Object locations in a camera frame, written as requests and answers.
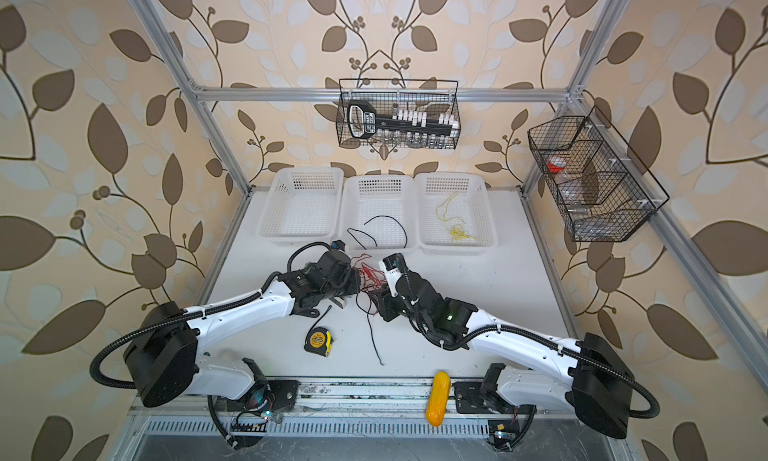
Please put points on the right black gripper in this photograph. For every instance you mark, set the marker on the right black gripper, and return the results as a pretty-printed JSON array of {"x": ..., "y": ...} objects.
[{"x": 385, "y": 301}]

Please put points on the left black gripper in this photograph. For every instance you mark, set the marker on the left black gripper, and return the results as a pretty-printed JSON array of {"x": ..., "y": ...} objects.
[{"x": 355, "y": 288}]

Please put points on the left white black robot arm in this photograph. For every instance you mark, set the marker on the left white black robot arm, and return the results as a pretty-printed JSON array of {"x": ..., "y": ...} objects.
[{"x": 170, "y": 354}]

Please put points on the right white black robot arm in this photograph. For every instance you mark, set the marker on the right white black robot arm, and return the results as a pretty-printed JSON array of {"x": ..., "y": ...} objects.
[{"x": 584, "y": 374}]

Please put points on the yellow black tape measure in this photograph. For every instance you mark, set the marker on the yellow black tape measure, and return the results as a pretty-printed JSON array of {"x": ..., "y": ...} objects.
[{"x": 319, "y": 341}]

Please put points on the left white plastic basket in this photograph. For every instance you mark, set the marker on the left white plastic basket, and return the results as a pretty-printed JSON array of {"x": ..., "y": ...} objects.
[{"x": 302, "y": 206}]

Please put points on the white plastic basket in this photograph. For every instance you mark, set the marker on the white plastic basket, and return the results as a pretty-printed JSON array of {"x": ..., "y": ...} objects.
[
  {"x": 454, "y": 214},
  {"x": 302, "y": 206},
  {"x": 378, "y": 213}
]

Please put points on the middle white plastic basket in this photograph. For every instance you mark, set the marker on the middle white plastic basket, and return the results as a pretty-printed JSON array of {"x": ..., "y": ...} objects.
[{"x": 378, "y": 213}]

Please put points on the yellow corn toy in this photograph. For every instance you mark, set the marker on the yellow corn toy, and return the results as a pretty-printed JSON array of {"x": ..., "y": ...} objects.
[{"x": 438, "y": 399}]

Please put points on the right white plastic basket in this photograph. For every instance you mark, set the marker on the right white plastic basket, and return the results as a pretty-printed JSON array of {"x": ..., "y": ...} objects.
[{"x": 454, "y": 214}]

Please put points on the black socket tool set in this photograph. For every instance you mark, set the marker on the black socket tool set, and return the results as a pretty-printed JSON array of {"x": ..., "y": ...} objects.
[{"x": 364, "y": 122}]

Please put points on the red white item in basket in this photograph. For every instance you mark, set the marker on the red white item in basket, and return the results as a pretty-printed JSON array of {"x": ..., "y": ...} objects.
[{"x": 556, "y": 164}]

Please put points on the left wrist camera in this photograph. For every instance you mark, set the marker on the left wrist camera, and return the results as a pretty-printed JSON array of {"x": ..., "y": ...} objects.
[{"x": 338, "y": 245}]

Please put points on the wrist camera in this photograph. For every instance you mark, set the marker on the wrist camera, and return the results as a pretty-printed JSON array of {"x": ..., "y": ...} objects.
[
  {"x": 393, "y": 267},
  {"x": 338, "y": 245}
]

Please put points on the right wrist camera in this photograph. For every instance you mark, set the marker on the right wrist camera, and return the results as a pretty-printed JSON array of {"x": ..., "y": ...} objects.
[{"x": 393, "y": 267}]

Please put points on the back black wire basket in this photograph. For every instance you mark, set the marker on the back black wire basket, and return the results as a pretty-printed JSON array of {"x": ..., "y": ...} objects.
[{"x": 432, "y": 95}]

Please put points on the side black wire basket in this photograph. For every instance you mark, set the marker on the side black wire basket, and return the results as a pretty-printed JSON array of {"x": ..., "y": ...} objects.
[{"x": 607, "y": 192}]

